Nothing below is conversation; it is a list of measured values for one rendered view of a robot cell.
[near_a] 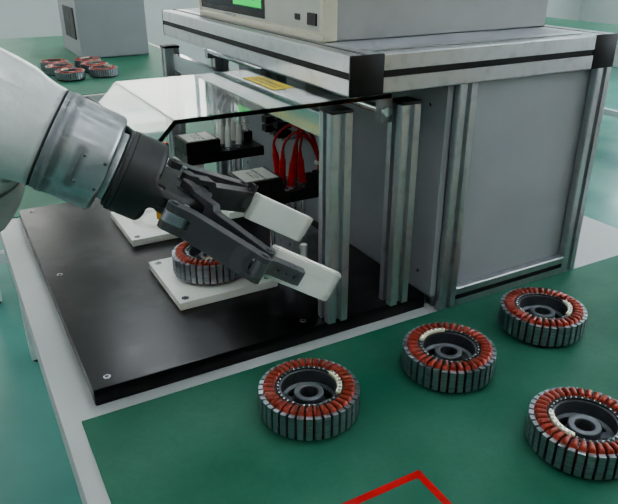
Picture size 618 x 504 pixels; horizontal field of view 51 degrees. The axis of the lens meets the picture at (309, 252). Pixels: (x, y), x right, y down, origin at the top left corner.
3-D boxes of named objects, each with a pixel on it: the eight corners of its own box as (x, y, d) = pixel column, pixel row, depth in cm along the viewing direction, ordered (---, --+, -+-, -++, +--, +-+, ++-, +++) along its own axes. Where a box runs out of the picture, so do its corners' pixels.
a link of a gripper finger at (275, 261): (253, 245, 56) (257, 260, 53) (303, 267, 58) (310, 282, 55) (245, 260, 57) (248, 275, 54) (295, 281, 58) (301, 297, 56)
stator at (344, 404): (265, 450, 68) (264, 422, 66) (254, 386, 78) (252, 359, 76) (370, 437, 70) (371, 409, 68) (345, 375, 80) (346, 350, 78)
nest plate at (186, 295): (180, 311, 90) (179, 303, 89) (148, 268, 102) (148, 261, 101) (278, 286, 97) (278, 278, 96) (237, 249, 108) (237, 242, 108)
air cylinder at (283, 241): (293, 269, 101) (292, 237, 99) (271, 252, 107) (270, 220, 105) (321, 262, 104) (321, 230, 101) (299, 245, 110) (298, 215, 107)
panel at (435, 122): (428, 297, 94) (447, 84, 81) (242, 171, 146) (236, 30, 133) (435, 295, 94) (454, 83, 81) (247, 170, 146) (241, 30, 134)
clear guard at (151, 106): (125, 184, 66) (118, 126, 64) (77, 131, 85) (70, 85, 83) (389, 142, 81) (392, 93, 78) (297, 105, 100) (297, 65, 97)
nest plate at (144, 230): (132, 247, 109) (132, 240, 109) (111, 217, 121) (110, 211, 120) (217, 230, 116) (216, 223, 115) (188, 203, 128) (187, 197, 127)
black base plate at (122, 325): (95, 406, 75) (93, 390, 74) (20, 220, 125) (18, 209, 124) (424, 307, 95) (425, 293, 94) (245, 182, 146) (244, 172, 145)
